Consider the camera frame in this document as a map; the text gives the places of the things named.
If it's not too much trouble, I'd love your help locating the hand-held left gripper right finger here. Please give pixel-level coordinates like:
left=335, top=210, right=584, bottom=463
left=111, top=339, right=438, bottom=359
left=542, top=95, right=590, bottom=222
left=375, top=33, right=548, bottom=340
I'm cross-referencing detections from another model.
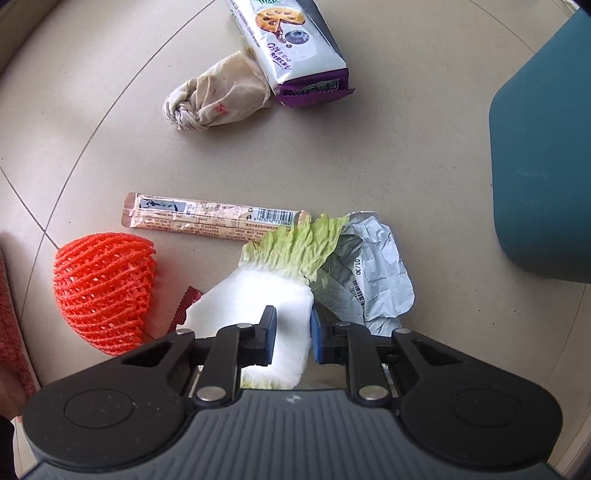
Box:
left=310, top=306, right=468, bottom=408

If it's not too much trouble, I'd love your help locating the silver wrapper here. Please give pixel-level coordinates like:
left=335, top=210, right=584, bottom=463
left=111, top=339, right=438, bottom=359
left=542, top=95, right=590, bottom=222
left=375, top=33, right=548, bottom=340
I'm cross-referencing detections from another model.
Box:
left=308, top=211, right=416, bottom=340

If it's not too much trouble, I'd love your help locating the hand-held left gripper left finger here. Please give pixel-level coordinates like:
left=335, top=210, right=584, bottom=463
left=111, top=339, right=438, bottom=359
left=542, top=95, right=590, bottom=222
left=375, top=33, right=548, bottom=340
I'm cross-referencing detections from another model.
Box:
left=121, top=305, right=278, bottom=408

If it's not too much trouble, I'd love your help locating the red cloth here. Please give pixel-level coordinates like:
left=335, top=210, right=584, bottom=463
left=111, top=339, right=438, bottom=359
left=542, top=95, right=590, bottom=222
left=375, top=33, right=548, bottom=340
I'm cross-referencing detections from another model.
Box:
left=0, top=249, right=40, bottom=400

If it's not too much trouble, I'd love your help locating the orange foam fruit net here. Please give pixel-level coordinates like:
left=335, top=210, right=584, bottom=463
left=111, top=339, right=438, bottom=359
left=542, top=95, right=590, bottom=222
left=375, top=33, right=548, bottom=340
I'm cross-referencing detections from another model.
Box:
left=52, top=233, right=158, bottom=357

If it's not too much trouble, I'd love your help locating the beige stick snack packet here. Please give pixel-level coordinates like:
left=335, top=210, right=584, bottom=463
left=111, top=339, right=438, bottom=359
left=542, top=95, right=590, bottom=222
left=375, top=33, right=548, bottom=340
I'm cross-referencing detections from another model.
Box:
left=122, top=192, right=312, bottom=244

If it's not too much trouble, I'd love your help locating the napa cabbage piece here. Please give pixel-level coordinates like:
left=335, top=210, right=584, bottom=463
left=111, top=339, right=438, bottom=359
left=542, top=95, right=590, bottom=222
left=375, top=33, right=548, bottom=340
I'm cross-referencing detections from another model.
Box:
left=184, top=213, right=352, bottom=391

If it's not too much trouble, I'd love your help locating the white purple cookie packet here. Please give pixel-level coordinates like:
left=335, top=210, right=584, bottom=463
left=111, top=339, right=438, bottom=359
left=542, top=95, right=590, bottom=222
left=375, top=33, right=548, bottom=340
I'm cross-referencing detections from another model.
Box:
left=225, top=0, right=355, bottom=110

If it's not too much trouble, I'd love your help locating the red snack wrapper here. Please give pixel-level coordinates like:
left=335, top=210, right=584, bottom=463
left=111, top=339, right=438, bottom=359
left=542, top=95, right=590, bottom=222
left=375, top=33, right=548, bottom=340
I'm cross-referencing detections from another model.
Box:
left=167, top=286, right=204, bottom=333

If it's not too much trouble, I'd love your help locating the crumpled beige paper bag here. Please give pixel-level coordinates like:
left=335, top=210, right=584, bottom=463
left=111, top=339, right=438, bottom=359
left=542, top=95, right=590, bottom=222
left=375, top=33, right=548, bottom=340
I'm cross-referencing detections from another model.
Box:
left=163, top=50, right=273, bottom=134

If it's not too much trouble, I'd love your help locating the teal trash bin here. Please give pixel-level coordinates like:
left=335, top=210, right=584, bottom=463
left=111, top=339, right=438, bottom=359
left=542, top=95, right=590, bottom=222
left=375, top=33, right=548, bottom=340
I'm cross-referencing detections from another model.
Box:
left=488, top=21, right=591, bottom=282

